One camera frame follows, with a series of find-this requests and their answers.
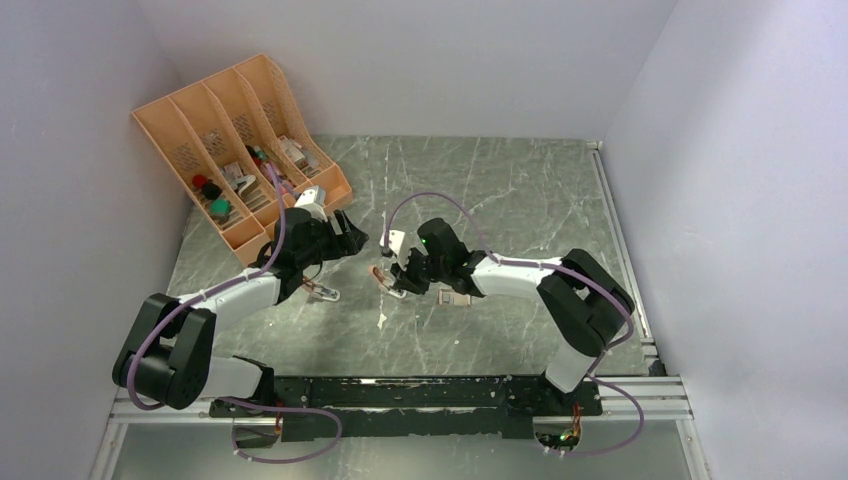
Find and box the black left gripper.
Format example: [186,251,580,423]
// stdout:
[297,208,368,268]

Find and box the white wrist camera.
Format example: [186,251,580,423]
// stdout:
[379,230,412,260]
[294,185,327,221]

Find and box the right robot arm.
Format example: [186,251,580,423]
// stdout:
[379,218,635,414]

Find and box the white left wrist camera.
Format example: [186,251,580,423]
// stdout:
[294,185,327,221]

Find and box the peach plastic file organizer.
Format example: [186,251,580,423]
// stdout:
[132,54,353,265]

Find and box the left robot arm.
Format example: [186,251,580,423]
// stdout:
[112,207,369,416]

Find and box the red round stamp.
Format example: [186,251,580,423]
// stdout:
[191,174,208,189]

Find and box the cardboard staple tray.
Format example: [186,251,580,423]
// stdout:
[438,289,472,307]

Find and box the green stamp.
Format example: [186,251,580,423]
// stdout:
[208,198,232,222]

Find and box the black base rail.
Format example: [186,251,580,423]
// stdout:
[209,375,602,442]

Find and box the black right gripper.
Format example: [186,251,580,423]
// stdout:
[391,245,449,295]

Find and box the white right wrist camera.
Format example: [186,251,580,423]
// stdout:
[379,230,412,260]

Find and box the black round stamp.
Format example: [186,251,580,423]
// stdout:
[200,181,222,201]

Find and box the grey white stapler in organizer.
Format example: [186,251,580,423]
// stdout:
[235,175,258,198]

